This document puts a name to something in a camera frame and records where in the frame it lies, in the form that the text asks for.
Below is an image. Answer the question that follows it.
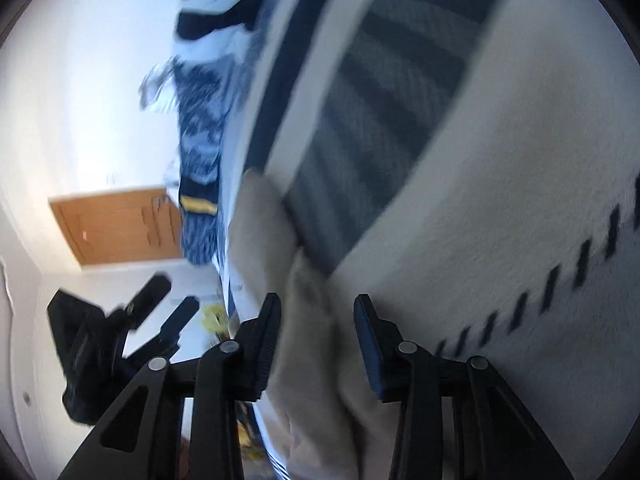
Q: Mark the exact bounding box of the navy white striped cloth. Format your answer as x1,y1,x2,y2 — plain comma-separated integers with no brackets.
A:
174,0,282,58

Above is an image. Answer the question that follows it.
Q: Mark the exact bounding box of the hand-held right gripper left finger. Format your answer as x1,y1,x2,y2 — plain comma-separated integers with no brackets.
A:
57,292,282,480

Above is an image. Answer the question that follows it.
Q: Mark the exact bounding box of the wooden door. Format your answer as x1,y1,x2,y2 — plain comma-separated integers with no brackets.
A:
48,186,188,266

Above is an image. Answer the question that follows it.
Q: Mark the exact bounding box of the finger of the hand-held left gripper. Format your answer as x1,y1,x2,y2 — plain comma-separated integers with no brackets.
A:
125,296,201,362
124,274,172,333

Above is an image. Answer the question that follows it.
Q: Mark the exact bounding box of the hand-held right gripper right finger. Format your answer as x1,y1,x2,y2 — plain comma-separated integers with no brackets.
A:
353,294,576,480

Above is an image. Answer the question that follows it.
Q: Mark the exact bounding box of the beige knitted sweater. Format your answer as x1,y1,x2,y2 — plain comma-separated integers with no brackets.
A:
227,167,403,480

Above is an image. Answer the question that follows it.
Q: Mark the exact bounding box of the navy striped white blanket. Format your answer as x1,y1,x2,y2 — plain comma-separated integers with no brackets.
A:
215,0,640,480

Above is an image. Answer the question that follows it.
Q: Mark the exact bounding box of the blue patterned pillow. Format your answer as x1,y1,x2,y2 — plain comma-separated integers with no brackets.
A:
139,52,228,266

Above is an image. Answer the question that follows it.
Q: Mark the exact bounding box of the small yellow object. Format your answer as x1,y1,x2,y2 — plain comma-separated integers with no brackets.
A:
200,305,229,337

